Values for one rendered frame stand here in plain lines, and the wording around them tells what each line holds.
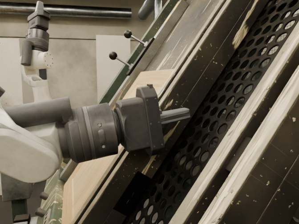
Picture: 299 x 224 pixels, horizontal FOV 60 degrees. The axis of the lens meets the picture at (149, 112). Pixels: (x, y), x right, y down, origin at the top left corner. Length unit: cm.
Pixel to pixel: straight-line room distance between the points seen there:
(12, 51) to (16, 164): 286
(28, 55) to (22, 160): 76
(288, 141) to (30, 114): 32
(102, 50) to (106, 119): 423
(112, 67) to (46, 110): 422
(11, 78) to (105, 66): 185
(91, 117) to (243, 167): 24
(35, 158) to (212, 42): 38
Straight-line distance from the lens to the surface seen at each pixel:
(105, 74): 459
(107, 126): 40
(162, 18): 147
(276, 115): 26
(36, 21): 119
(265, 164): 25
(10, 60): 322
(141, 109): 42
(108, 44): 462
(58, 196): 104
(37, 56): 112
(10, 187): 142
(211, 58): 54
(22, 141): 37
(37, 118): 40
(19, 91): 320
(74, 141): 39
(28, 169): 40
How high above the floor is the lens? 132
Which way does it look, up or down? 7 degrees down
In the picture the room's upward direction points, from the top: straight up
